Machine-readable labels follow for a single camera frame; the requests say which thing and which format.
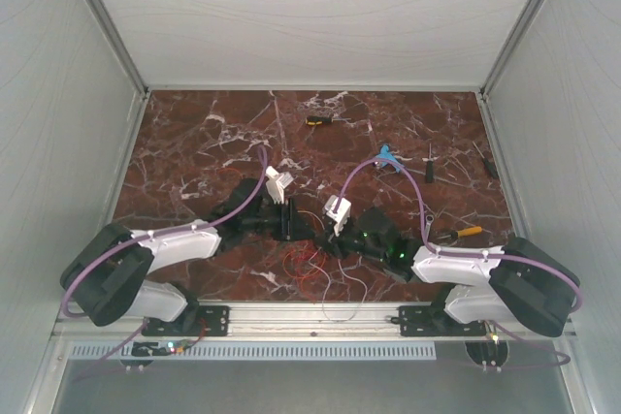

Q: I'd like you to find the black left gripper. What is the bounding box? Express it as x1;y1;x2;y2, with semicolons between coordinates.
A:
243;198;316;242

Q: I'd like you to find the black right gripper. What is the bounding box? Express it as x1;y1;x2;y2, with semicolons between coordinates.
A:
314;214;386;263

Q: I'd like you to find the red wire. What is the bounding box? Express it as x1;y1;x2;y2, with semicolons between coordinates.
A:
281;248;327;284

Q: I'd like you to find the white wire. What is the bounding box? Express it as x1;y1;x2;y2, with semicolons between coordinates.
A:
295;258;369;322

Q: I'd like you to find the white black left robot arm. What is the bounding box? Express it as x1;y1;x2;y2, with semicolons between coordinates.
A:
59;178;315;334

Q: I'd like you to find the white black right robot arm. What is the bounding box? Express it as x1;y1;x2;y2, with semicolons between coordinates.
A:
319;207;580;337

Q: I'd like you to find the silver combination wrench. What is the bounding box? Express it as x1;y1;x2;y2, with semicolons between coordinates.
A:
422;214;435;241

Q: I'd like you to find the blue plastic tool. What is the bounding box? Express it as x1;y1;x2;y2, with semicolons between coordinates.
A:
374;143;402;174

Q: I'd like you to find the yellow black screwdriver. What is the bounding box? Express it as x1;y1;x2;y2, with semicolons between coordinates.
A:
305;115;349;126

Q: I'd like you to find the black precision screwdriver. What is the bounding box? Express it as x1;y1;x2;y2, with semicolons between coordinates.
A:
473;143;500;179

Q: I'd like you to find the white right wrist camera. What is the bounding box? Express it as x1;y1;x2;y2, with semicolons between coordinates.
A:
323;195;351;237

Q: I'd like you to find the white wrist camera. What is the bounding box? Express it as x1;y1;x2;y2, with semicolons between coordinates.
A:
265;166;293;205
323;195;351;237

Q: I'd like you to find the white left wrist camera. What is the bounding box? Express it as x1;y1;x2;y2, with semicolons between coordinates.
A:
265;166;293;205

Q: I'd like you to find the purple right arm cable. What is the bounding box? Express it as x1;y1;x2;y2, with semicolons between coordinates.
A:
342;158;583;370

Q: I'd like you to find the aluminium front rail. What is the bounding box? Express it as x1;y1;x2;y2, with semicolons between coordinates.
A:
51;301;550;341

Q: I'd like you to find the black handled small screwdriver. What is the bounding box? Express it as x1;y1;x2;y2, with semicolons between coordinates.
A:
424;144;435;183

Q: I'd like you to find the orange handled screwdriver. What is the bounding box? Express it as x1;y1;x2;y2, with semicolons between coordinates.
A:
439;226;483;240

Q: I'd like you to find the grey slotted cable duct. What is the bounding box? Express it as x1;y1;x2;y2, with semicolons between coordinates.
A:
70;340;437;361

